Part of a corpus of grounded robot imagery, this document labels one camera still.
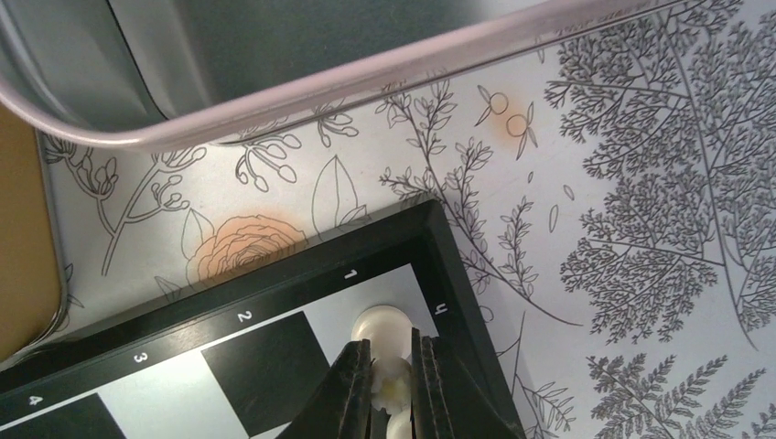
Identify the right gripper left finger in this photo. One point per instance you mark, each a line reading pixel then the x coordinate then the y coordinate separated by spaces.
pixel 341 406

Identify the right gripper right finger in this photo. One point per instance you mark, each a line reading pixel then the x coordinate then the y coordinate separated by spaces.
pixel 446 402

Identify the white chess piece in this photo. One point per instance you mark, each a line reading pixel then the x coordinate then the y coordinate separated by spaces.
pixel 389 331

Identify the black white chess board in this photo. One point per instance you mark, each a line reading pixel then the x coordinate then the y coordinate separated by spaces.
pixel 241 359

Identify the gold tin box with pieces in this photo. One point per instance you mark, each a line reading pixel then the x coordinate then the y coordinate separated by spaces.
pixel 33 292

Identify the floral patterned table mat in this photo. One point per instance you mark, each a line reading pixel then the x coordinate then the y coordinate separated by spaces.
pixel 612 198

